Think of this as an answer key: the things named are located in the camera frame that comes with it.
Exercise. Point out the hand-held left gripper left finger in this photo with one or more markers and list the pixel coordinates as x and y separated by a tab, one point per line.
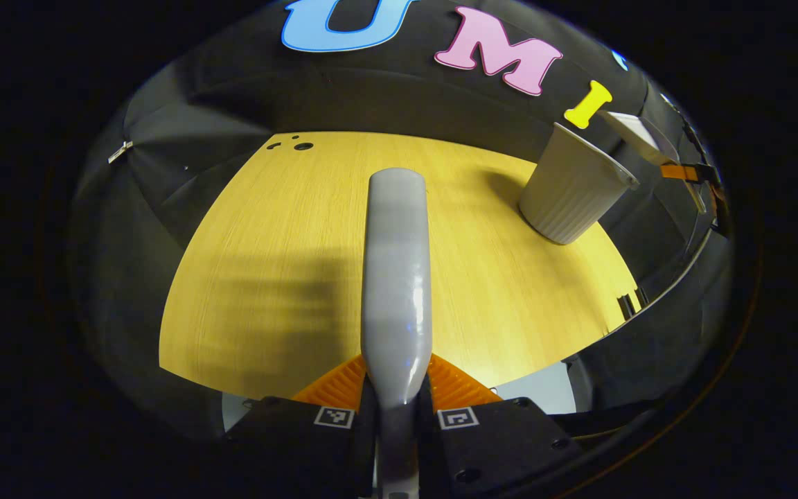
302	450

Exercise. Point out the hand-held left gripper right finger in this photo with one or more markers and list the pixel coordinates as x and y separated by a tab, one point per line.
503	443

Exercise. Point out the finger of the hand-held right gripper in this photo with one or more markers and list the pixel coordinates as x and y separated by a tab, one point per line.
679	171

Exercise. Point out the white ribbed garbage bin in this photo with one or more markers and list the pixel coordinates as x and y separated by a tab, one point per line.
565	194

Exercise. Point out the wooden desktop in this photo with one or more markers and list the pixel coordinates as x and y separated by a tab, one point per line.
267	242

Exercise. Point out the black backdrop cloth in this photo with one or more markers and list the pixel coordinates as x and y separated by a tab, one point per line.
385	97

